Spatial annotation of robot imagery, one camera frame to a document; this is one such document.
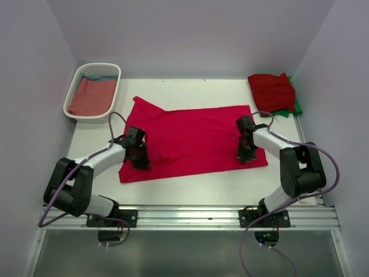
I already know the crimson red t-shirt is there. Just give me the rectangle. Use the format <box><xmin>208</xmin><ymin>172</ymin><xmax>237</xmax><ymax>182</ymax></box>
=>
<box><xmin>118</xmin><ymin>96</ymin><xmax>268</xmax><ymax>184</ymax></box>

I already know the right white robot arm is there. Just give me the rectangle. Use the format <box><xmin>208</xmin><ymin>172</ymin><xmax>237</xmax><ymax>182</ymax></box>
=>
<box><xmin>236</xmin><ymin>116</ymin><xmax>326</xmax><ymax>227</ymax></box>

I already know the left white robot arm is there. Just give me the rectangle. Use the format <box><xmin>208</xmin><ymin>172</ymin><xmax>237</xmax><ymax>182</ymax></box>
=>
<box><xmin>43</xmin><ymin>126</ymin><xmax>150</xmax><ymax>227</ymax></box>

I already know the salmon pink folded shirt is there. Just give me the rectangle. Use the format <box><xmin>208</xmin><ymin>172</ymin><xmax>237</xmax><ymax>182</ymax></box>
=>
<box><xmin>67</xmin><ymin>77</ymin><xmax>117</xmax><ymax>117</ymax></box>

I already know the dark red folded shirt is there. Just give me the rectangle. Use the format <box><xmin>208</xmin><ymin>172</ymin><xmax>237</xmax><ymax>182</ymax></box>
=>
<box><xmin>247</xmin><ymin>73</ymin><xmax>296</xmax><ymax>113</ymax></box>

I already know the white perforated plastic basket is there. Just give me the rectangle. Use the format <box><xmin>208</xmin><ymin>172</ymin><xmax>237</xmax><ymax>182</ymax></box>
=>
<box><xmin>63</xmin><ymin>62</ymin><xmax>122</xmax><ymax>123</ymax></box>

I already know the light blue folded shirt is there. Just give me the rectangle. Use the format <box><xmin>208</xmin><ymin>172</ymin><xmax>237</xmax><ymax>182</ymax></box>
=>
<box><xmin>80</xmin><ymin>69</ymin><xmax>119</xmax><ymax>81</ymax></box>

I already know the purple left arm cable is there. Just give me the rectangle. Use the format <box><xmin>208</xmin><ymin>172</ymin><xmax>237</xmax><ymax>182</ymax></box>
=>
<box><xmin>38</xmin><ymin>111</ymin><xmax>130</xmax><ymax>249</ymax></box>

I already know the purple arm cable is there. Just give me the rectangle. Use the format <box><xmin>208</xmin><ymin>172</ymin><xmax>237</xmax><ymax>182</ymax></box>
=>
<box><xmin>239</xmin><ymin>111</ymin><xmax>341</xmax><ymax>277</ymax></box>
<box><xmin>38</xmin><ymin>111</ymin><xmax>130</xmax><ymax>249</ymax></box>

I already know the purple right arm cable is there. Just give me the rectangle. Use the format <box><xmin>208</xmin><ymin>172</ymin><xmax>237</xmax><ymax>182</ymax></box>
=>
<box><xmin>239</xmin><ymin>111</ymin><xmax>341</xmax><ymax>277</ymax></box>

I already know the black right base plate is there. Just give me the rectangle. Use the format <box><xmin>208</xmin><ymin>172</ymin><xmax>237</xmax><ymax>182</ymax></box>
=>
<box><xmin>238</xmin><ymin>206</ymin><xmax>291</xmax><ymax>229</ymax></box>

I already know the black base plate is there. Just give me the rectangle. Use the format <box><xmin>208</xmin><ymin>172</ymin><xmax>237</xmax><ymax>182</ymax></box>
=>
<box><xmin>86</xmin><ymin>209</ymin><xmax>138</xmax><ymax>228</ymax></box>
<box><xmin>238</xmin><ymin>206</ymin><xmax>291</xmax><ymax>229</ymax></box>

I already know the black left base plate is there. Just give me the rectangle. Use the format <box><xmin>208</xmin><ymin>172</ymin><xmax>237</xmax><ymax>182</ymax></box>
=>
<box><xmin>86</xmin><ymin>209</ymin><xmax>138</xmax><ymax>228</ymax></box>

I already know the aluminium mounting rail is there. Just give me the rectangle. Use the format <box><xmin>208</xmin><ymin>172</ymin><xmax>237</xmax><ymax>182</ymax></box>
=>
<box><xmin>36</xmin><ymin>205</ymin><xmax>341</xmax><ymax>231</ymax></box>

